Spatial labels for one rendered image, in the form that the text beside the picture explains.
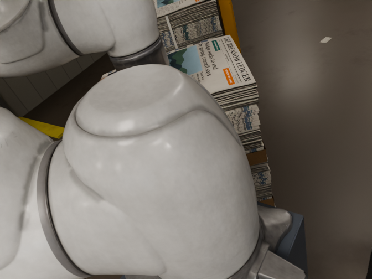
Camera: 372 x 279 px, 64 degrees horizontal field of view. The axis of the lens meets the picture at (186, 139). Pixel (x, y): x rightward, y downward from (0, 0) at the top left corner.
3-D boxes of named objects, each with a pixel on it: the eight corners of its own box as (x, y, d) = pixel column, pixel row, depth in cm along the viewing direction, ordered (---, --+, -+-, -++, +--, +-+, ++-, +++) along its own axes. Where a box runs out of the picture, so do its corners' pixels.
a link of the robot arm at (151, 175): (281, 274, 31) (249, 107, 18) (119, 310, 33) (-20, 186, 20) (244, 166, 44) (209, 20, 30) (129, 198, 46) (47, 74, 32)
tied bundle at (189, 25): (140, 86, 124) (117, 32, 110) (142, 56, 147) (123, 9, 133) (229, 57, 120) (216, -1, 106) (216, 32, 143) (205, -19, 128)
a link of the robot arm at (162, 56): (112, 41, 53) (125, 71, 56) (103, 64, 45) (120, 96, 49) (160, 25, 51) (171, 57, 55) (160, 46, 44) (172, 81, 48)
